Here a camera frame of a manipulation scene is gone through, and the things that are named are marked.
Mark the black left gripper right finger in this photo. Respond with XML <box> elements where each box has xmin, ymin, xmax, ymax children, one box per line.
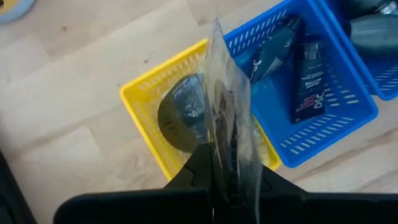
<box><xmin>233</xmin><ymin>157</ymin><xmax>307</xmax><ymax>224</ymax></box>

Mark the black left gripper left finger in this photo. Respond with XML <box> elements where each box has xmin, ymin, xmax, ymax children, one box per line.
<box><xmin>164</xmin><ymin>142</ymin><xmax>233</xmax><ymax>224</ymax></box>

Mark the bagged black hair net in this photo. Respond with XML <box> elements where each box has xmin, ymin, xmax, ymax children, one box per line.
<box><xmin>201</xmin><ymin>17</ymin><xmax>264</xmax><ymax>224</ymax></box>
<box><xmin>149</xmin><ymin>72</ymin><xmax>215</xmax><ymax>155</ymax></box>

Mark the navy shave butter tube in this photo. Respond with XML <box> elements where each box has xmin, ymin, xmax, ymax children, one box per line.
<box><xmin>289</xmin><ymin>39</ymin><xmax>326</xmax><ymax>124</ymax></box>
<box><xmin>247</xmin><ymin>14</ymin><xmax>302</xmax><ymax>84</ymax></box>

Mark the grey roll-on deodorant bottle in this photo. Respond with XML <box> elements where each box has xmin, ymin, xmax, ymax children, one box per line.
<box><xmin>338</xmin><ymin>0</ymin><xmax>398</xmax><ymax>16</ymax></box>
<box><xmin>348</xmin><ymin>14</ymin><xmax>398</xmax><ymax>57</ymax></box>

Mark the blue plastic basket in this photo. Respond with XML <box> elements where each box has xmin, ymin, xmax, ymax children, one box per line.
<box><xmin>223</xmin><ymin>0</ymin><xmax>379</xmax><ymax>169</ymax></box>
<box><xmin>313</xmin><ymin>0</ymin><xmax>398</xmax><ymax>101</ymax></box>

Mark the yellow plastic basket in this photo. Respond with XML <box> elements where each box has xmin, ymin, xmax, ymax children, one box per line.
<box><xmin>119</xmin><ymin>37</ymin><xmax>282</xmax><ymax>182</ymax></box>

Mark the round light blue tin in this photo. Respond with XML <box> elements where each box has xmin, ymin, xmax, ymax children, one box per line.
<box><xmin>0</xmin><ymin>0</ymin><xmax>37</xmax><ymax>25</ymax></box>

